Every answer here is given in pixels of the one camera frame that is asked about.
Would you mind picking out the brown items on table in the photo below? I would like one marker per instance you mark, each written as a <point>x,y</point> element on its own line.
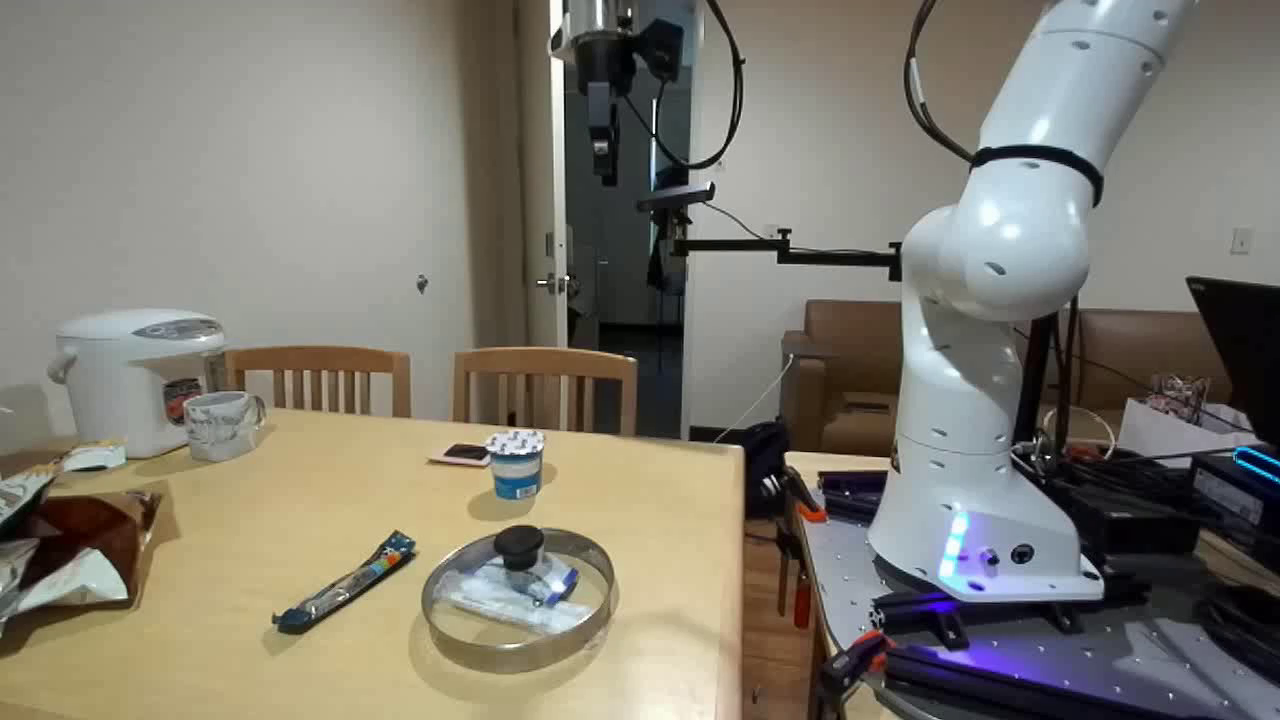
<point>62,585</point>

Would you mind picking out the white crumpled napkin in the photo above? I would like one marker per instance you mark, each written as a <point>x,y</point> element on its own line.
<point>93,458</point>

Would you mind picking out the blue cup with foil lid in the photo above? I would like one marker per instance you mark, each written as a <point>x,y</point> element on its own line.
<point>518,466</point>

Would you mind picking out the black orange bar clamp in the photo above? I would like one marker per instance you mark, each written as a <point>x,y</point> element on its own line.
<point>852,662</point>
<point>803,535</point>

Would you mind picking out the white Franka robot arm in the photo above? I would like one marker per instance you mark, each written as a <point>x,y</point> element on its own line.
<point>986,402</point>

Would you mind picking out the pink cased smartphone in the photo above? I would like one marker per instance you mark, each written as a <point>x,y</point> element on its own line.
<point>463,455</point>

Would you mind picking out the wooden slat back chair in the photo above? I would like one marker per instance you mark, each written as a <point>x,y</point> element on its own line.
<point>546,387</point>
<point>320,378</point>

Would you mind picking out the black camera on boom arm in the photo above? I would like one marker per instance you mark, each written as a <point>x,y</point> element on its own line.
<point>784,251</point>

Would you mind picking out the black laptop screen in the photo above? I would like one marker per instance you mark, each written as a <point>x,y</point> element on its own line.
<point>1247,355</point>

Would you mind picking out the white wall outlet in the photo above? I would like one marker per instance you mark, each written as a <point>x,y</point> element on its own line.
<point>1241,242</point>

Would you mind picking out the brown leather sofa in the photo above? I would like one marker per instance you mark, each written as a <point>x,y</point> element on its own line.
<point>1147,350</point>

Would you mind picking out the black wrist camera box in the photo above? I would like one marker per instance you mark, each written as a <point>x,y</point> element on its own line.
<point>663,47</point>

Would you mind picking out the black box with blue light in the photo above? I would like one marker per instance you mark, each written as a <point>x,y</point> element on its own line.
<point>1241,487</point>

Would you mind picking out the brown leather armchair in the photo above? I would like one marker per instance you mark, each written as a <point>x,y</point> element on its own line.
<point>845,372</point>

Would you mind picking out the grey robot mounting plate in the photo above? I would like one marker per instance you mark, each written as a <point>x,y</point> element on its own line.
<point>1135,655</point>

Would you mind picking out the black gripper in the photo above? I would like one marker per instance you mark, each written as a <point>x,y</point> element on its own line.
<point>601,63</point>

